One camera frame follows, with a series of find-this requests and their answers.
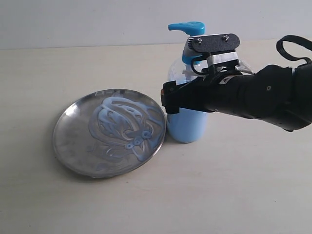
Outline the blue lotion pump bottle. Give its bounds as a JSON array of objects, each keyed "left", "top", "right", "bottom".
[{"left": 167, "top": 21, "right": 207, "bottom": 143}]

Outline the round stainless steel plate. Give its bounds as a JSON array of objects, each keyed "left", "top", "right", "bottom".
[{"left": 52, "top": 88, "right": 166, "bottom": 178}]

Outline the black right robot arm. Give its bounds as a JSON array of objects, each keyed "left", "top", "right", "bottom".
[{"left": 161, "top": 63, "right": 312, "bottom": 132}]

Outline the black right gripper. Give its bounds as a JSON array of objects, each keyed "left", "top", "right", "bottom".
[{"left": 160, "top": 73, "right": 234, "bottom": 114}]

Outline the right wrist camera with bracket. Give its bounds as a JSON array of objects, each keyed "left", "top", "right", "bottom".
[{"left": 183, "top": 33, "right": 240, "bottom": 76}]

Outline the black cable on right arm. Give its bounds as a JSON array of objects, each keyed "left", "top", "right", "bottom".
[{"left": 276, "top": 35, "right": 312, "bottom": 64}]

